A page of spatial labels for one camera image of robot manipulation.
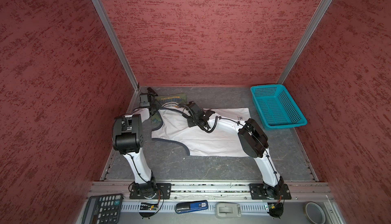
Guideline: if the olive green tank top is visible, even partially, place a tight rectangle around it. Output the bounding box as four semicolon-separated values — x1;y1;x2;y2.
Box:
151;93;188;125

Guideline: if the white grey-trimmed tank top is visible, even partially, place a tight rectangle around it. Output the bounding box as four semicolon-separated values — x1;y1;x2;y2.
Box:
151;107;250;157

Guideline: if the teal plastic basket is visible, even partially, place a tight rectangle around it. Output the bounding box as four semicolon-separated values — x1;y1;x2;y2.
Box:
250;84;308;130

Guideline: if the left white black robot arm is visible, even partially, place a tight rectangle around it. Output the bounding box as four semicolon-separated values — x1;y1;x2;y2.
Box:
112;88;159;199

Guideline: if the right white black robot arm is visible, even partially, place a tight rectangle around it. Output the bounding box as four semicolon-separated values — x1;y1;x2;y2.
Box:
184;102;284;199

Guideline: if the small black stapler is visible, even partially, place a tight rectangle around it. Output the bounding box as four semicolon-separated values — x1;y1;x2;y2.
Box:
147;87;158;97

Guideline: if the blue black utility knife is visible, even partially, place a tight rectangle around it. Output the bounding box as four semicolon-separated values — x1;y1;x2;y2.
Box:
175;200;209;214

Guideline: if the grey tape dispenser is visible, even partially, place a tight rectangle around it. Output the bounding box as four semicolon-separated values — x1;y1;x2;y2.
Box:
215;202;242;219

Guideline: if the left small circuit board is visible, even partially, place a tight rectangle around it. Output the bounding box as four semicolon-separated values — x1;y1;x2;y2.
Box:
139;202;160;212

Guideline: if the black calculator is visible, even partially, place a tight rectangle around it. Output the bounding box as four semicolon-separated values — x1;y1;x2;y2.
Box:
81;193;124;224

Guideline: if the grey tape roll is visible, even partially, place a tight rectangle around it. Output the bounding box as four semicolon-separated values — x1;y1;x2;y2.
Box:
303;202;326;224

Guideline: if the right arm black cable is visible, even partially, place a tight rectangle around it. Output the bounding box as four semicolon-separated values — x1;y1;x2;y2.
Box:
178;103;219;133

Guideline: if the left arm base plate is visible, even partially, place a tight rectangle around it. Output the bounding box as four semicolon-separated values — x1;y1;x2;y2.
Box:
129;183;172;200

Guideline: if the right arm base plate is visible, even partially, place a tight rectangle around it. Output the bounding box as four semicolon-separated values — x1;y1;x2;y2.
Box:
249;183;292;200

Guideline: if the aluminium front rail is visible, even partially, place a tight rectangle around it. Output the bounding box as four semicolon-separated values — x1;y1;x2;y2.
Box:
87;180;335;202

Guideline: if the left aluminium corner post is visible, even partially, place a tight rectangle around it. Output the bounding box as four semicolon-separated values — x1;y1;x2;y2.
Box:
81;0;139;92

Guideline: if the aluminium corner post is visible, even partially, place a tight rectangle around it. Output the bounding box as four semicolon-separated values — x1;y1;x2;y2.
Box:
276;0;333;85
81;0;139;92

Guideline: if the right aluminium corner post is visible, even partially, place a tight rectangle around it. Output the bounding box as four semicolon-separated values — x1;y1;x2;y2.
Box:
276;0;333;85

